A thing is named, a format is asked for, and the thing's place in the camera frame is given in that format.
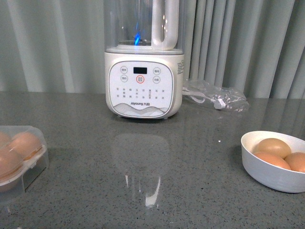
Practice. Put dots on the brown egg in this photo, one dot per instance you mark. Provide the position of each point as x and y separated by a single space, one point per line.
296 161
5 139
26 145
273 159
10 165

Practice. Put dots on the clear plastic egg box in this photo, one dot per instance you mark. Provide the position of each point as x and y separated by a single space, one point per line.
31 168

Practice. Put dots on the brown egg at edge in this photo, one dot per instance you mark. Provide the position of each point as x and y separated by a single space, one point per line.
296 161

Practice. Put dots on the white power cable plug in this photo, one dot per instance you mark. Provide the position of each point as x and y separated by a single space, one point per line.
200 98

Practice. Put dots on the brown egg in bowl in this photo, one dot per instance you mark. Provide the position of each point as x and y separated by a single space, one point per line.
273 159

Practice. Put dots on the pale egg in bowl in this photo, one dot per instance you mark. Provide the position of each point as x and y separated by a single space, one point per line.
274 146

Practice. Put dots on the white bowl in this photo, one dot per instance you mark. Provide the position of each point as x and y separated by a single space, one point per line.
267 174

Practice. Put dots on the clear plastic bag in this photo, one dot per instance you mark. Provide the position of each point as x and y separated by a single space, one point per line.
235 100

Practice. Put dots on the white Joyoung blender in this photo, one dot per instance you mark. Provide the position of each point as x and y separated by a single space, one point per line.
144 57

